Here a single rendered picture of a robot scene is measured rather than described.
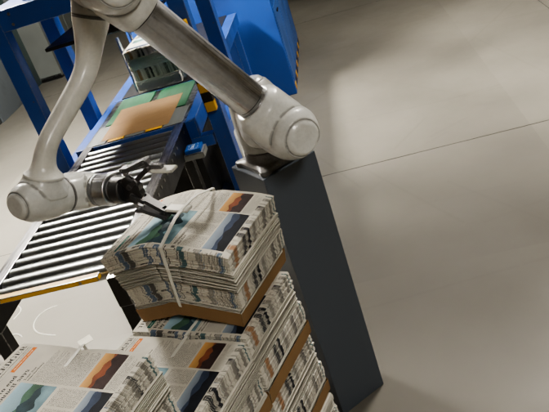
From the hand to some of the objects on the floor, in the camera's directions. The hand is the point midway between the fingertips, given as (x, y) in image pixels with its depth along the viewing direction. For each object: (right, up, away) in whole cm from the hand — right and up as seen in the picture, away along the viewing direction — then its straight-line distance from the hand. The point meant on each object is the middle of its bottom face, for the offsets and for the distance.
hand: (176, 188), depth 177 cm
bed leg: (-52, -106, +95) cm, 151 cm away
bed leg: (-4, -94, +86) cm, 127 cm away
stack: (+15, -124, +18) cm, 126 cm away
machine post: (-62, -15, +270) cm, 277 cm away
